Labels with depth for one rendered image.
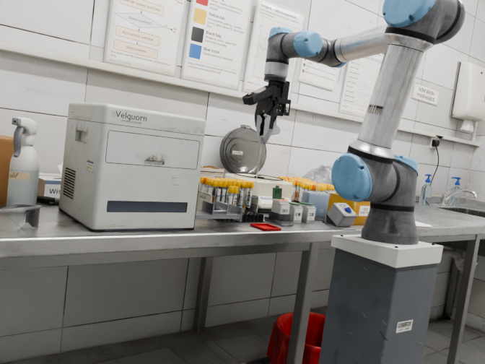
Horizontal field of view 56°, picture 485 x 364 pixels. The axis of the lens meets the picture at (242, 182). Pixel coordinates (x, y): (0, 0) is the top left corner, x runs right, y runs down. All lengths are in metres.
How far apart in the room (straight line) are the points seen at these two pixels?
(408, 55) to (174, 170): 0.63
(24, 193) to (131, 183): 0.29
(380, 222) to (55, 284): 1.18
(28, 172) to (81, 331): 0.85
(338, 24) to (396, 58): 1.41
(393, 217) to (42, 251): 0.85
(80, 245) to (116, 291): 0.88
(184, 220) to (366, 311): 0.53
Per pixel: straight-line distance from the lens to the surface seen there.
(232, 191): 1.42
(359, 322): 1.30
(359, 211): 1.76
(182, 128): 1.20
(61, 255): 1.12
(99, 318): 1.97
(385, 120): 1.16
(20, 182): 1.29
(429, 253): 1.30
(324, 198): 1.75
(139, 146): 1.14
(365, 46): 1.41
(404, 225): 1.28
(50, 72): 1.74
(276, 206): 1.52
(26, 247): 1.06
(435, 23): 1.18
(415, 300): 1.33
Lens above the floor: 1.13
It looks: 5 degrees down
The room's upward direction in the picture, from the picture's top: 7 degrees clockwise
